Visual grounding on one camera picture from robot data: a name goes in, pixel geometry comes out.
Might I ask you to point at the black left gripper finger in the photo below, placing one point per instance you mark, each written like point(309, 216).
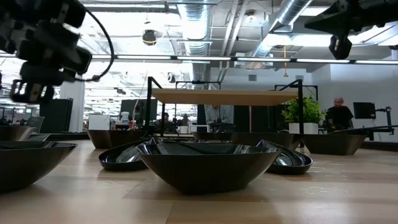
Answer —
point(21, 91)
point(43, 93)

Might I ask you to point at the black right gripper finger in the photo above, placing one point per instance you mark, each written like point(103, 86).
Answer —
point(335, 18)

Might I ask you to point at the black square wavy plate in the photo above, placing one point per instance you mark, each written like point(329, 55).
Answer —
point(334, 144)
point(14, 133)
point(116, 140)
point(264, 140)
point(214, 137)

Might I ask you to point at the black teardrop shaped plate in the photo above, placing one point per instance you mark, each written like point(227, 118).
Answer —
point(292, 165)
point(124, 161)
point(38, 137)

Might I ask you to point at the black leaf shaped plate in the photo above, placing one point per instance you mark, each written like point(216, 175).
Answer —
point(208, 174)
point(28, 168)

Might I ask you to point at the black cabinet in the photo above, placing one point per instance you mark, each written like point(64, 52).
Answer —
point(56, 115)

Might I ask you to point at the grey office chair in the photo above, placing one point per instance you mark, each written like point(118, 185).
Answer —
point(34, 124)

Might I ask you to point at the black monitor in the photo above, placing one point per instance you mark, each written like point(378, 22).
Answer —
point(138, 109)
point(364, 110)

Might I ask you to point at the person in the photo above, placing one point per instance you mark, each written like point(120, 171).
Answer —
point(339, 115)
point(219, 116)
point(166, 120)

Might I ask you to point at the green plant white pot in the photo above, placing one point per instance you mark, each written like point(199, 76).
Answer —
point(306, 115)

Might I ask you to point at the black ceiling spotlight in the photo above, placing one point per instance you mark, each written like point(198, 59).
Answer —
point(149, 37)

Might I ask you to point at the wooden shelf black legs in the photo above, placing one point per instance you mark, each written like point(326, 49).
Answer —
point(224, 97)

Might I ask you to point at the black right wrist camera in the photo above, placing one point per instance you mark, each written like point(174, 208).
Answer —
point(340, 48)

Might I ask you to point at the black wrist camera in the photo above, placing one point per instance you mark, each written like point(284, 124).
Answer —
point(340, 48)
point(81, 60)

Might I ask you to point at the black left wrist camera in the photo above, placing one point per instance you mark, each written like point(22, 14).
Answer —
point(81, 60)

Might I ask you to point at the black aluminium rail frame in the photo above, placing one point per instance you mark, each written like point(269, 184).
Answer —
point(382, 145)

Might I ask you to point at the silver ventilation duct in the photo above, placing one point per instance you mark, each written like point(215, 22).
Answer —
point(196, 28)

